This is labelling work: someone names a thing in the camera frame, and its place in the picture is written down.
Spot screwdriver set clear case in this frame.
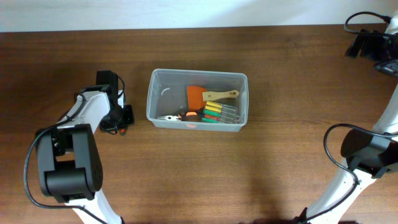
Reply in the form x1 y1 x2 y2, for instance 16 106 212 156
202 101 241 124

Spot orange black needle-nose pliers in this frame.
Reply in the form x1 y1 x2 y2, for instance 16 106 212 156
157 111 205 122

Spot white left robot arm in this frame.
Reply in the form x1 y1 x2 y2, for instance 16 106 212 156
29 70 134 223

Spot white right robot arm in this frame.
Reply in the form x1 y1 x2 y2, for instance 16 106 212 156
293 13 397 223

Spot orange scraper wooden handle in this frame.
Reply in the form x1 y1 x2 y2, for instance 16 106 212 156
186 85 240 111

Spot clear plastic container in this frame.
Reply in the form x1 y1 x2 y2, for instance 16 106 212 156
146 68 249 132

